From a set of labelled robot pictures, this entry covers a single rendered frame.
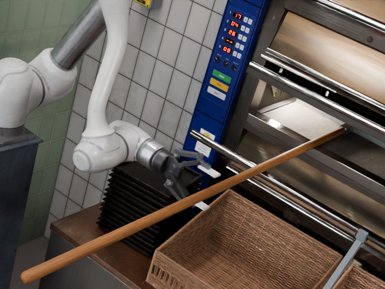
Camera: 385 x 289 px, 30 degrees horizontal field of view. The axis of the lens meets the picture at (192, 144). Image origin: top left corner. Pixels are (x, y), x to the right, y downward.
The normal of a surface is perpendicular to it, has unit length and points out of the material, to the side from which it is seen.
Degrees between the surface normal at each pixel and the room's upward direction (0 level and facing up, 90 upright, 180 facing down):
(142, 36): 90
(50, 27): 90
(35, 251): 0
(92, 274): 90
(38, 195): 90
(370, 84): 70
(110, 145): 58
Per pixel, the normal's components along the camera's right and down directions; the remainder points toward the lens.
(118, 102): -0.58, 0.22
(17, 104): 0.55, 0.47
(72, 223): 0.27, -0.86
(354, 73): -0.44, -0.10
